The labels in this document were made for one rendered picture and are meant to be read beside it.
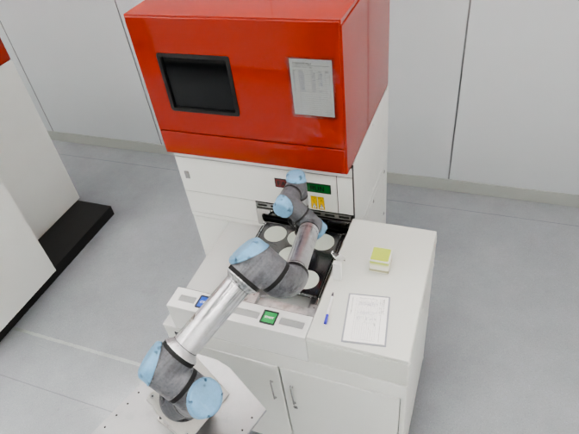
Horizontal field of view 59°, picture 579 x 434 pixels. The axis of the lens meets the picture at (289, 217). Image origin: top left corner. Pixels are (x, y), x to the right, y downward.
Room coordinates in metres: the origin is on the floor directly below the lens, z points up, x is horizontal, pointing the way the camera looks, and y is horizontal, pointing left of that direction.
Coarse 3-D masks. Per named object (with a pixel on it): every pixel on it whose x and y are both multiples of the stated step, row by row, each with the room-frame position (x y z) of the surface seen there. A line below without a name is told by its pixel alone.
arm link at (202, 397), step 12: (192, 384) 0.82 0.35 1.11; (204, 384) 0.83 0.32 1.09; (216, 384) 0.83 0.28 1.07; (180, 396) 0.80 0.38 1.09; (192, 396) 0.79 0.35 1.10; (204, 396) 0.80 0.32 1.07; (216, 396) 0.81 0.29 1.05; (180, 408) 0.79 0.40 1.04; (192, 408) 0.76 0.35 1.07; (204, 408) 0.77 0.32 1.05; (216, 408) 0.78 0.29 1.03
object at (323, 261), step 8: (272, 224) 1.70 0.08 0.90; (280, 224) 1.69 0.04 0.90; (264, 232) 1.65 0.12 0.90; (288, 232) 1.62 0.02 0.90; (328, 232) 1.59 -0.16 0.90; (264, 240) 1.60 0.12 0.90; (280, 240) 1.58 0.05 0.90; (336, 240) 1.53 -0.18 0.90; (272, 248) 1.54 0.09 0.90; (280, 248) 1.54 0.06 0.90; (312, 256) 1.47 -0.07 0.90; (320, 256) 1.46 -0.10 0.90; (328, 256) 1.45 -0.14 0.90; (312, 264) 1.42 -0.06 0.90; (320, 264) 1.41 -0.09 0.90; (328, 264) 1.40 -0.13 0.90; (320, 272) 1.37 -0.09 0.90; (320, 280) 1.33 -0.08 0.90; (312, 288) 1.29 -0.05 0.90
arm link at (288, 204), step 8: (288, 192) 1.47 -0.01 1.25; (296, 192) 1.48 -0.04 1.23; (280, 200) 1.43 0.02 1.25; (288, 200) 1.43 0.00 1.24; (296, 200) 1.45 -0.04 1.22; (280, 208) 1.41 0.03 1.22; (288, 208) 1.40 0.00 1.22; (296, 208) 1.42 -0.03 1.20; (304, 208) 1.43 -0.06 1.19; (288, 216) 1.40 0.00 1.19; (296, 216) 1.41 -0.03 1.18
